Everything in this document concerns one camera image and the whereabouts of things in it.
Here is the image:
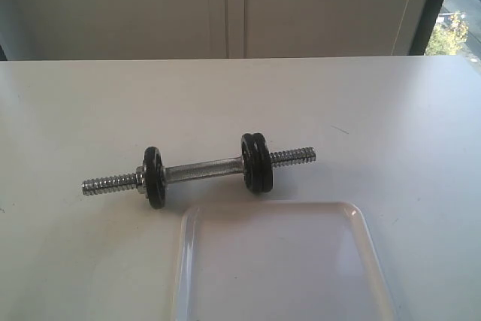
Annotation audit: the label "black weight plate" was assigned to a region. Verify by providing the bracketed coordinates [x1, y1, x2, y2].
[144, 147, 166, 210]
[253, 132, 273, 193]
[241, 133, 262, 194]

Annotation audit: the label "chrome threaded dumbbell bar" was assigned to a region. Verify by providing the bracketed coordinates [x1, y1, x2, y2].
[81, 147, 316, 196]

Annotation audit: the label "chrome collar nut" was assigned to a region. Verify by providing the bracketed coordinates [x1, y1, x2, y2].
[135, 165, 146, 194]

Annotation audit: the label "white rectangular tray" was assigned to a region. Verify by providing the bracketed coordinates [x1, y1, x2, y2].
[171, 201, 396, 320]

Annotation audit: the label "white cabinet doors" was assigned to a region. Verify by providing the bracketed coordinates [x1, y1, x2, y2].
[1, 0, 425, 60]

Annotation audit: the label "black window frame post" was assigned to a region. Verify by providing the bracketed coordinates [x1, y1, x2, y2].
[408, 0, 443, 56]

